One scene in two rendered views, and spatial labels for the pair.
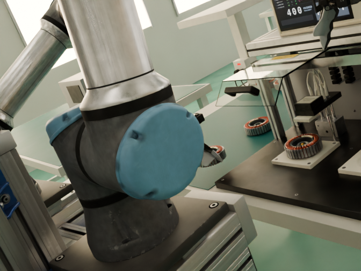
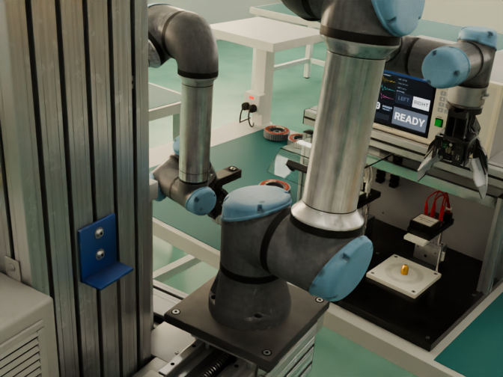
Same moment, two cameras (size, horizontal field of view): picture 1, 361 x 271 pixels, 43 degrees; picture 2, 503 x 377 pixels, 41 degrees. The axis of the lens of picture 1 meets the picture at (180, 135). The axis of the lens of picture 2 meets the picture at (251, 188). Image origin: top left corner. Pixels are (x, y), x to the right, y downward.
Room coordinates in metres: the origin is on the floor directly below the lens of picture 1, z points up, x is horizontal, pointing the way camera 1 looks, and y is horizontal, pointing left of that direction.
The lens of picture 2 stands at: (-0.30, 0.47, 1.75)
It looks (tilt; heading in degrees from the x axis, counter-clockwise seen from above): 25 degrees down; 341
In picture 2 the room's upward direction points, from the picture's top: 4 degrees clockwise
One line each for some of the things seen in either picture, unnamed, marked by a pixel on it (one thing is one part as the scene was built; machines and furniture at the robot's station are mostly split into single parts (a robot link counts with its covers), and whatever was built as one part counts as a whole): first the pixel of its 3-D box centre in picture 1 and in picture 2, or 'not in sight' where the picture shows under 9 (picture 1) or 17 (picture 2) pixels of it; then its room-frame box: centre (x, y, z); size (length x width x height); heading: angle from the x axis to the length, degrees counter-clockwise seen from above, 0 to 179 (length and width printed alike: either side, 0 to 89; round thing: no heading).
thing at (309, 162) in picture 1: (305, 152); not in sight; (1.27, -0.34, 0.78); 0.15 x 0.15 x 0.01; 31
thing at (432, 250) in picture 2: not in sight; (430, 250); (1.14, -0.59, 0.80); 0.08 x 0.05 x 0.06; 31
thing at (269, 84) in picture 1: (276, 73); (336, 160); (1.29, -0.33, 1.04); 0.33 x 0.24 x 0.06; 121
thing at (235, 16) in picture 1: (239, 49); (262, 84); (2.24, -0.43, 0.98); 0.37 x 0.35 x 0.46; 31
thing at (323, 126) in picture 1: (330, 126); (359, 221); (1.35, -0.46, 0.80); 0.08 x 0.05 x 0.06; 31
